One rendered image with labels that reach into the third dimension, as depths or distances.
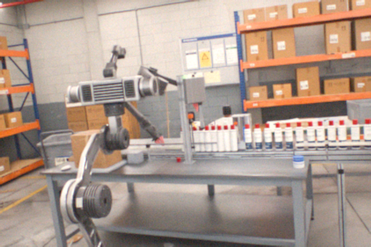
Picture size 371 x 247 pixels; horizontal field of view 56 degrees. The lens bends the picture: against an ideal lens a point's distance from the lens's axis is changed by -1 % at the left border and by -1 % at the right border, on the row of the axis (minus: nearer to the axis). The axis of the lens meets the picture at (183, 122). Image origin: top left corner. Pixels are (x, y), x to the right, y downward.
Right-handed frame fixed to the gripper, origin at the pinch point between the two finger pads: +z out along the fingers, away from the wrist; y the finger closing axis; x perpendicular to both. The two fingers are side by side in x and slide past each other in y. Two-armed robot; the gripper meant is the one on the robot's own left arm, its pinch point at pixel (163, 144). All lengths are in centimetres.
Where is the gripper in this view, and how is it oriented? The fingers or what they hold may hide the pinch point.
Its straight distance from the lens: 296.6
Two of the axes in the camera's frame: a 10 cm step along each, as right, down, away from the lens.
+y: 3.5, -1.8, 9.2
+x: -6.5, 6.5, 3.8
